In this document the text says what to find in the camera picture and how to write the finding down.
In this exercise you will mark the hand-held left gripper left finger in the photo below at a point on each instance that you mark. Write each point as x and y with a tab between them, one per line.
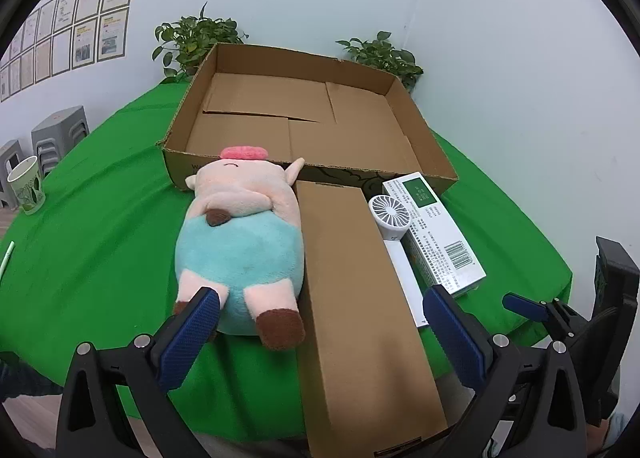
187	338

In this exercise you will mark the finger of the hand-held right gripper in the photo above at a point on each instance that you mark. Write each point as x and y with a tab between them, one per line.
525	307

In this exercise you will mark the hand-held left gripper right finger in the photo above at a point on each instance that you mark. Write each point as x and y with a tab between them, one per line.
455	338

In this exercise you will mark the green and white medicine box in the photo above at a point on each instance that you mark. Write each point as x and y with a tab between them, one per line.
440	238

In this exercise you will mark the cardboard tray box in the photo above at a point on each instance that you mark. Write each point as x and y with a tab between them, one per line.
350	108

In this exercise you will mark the pink pig plush toy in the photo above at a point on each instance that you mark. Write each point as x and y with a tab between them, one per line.
240	248

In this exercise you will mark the long closed cardboard box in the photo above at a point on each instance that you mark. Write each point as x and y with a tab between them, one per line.
350	288

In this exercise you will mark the green tablecloth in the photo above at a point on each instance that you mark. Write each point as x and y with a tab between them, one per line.
100	238

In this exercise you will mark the white handheld fan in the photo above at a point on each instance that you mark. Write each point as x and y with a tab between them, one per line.
390	215

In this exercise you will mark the white straw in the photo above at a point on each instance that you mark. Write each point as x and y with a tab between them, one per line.
7	260

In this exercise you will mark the green patterned paper cup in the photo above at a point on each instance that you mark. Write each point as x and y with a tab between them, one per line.
27	185

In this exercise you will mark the stack of grey stools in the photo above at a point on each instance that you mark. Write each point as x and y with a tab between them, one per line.
9	168
57	133

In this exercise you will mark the small green potted plant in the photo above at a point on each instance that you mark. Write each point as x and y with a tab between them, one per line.
385	56

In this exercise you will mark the bushy green potted plant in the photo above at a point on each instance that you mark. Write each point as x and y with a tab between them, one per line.
197	38

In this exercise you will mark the group of framed wall documents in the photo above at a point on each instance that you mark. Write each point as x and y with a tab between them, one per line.
85	23

